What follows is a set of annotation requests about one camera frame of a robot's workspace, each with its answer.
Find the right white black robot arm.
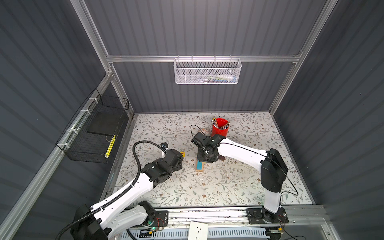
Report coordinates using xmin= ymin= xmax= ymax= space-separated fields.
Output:
xmin=192 ymin=132 xmax=288 ymax=214

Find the black wire mesh basket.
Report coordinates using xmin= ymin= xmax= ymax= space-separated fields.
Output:
xmin=56 ymin=90 xmax=130 ymax=164

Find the white wire mesh basket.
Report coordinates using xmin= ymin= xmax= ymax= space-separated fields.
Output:
xmin=173 ymin=58 xmax=242 ymax=85

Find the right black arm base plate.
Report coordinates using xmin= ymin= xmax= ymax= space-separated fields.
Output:
xmin=246 ymin=207 xmax=289 ymax=224

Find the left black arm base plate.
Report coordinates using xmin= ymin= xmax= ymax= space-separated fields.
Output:
xmin=140 ymin=211 xmax=169 ymax=228

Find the yellow ruler in basket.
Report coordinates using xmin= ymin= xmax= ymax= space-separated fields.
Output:
xmin=105 ymin=135 xmax=117 ymax=159

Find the black foam pad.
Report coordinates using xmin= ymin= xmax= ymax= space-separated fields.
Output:
xmin=87 ymin=113 xmax=121 ymax=137

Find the red pencil cup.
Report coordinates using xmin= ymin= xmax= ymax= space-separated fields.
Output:
xmin=211 ymin=118 xmax=230 ymax=137

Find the floral table mat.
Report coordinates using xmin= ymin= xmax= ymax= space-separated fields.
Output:
xmin=112 ymin=112 xmax=313 ymax=207

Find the left black corrugated cable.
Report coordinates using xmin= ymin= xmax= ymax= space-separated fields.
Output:
xmin=54 ymin=140 xmax=166 ymax=240

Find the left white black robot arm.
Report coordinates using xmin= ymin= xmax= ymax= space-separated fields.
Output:
xmin=68 ymin=143 xmax=184 ymax=240

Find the white power socket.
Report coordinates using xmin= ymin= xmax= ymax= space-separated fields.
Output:
xmin=188 ymin=222 xmax=209 ymax=240

